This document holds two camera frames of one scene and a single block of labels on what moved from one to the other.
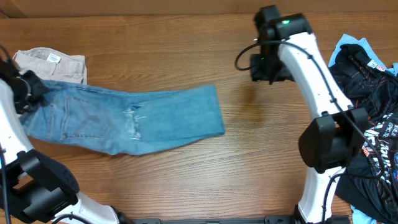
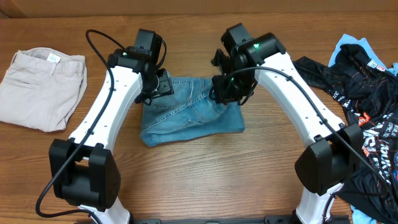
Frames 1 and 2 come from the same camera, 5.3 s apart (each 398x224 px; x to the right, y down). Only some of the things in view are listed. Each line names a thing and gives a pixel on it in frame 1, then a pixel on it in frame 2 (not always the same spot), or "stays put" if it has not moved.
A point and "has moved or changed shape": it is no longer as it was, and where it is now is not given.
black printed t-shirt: (371, 186) stays put
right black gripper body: (270, 68) to (235, 86)
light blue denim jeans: (125, 123) has moved or changed shape
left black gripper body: (27, 91) to (161, 86)
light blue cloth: (348, 40) stays put
